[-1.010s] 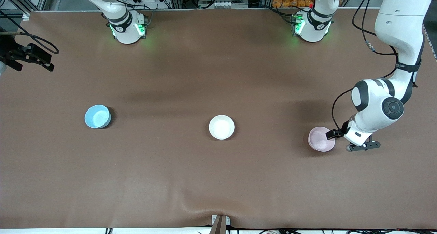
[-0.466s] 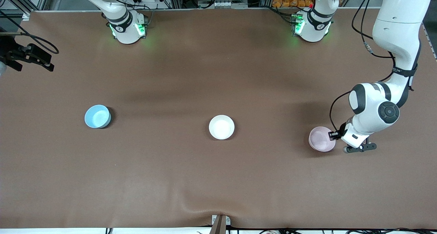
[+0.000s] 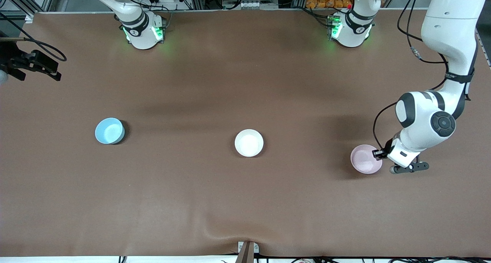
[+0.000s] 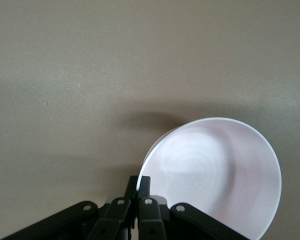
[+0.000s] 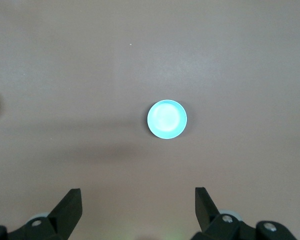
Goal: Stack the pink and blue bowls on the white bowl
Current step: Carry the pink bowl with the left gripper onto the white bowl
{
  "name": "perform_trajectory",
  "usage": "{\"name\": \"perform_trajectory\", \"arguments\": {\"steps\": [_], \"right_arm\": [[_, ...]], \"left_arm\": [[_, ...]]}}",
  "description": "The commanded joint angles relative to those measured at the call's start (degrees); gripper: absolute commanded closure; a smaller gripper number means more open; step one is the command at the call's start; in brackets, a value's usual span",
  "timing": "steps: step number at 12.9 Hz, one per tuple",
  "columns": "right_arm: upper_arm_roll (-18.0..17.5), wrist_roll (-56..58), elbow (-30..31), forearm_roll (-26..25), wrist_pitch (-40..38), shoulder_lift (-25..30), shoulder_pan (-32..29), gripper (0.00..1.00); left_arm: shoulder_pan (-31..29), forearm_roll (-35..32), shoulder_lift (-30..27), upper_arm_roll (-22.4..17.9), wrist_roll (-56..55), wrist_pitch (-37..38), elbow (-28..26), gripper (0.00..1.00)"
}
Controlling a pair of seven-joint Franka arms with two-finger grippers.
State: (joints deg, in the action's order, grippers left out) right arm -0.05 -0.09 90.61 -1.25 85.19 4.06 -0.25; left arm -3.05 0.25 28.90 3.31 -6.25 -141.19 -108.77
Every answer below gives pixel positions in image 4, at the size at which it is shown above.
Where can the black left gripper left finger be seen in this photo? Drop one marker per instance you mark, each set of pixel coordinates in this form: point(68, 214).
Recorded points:
point(110, 220)

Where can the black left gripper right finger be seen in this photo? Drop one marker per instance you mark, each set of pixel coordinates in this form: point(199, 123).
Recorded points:
point(150, 220)

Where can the pink bowl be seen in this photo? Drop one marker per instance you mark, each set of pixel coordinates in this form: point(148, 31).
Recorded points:
point(215, 162)

